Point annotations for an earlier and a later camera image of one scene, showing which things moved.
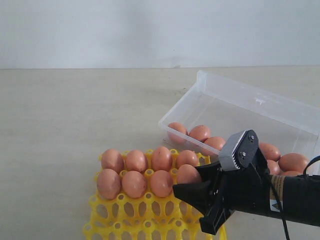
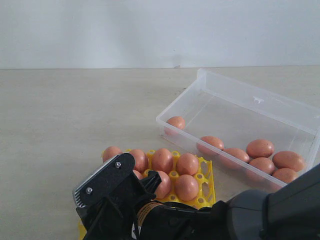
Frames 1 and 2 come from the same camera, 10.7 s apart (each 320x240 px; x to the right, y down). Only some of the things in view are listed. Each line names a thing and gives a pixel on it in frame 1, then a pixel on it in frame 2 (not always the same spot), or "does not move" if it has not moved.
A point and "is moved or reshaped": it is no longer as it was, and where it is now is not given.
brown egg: x=270 y=152 to x=260 y=148
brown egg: x=188 y=173 is moved or reshaped
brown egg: x=161 y=183 does not move
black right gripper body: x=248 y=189 to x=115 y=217
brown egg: x=177 y=133 to x=174 y=125
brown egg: x=161 y=158 does not move
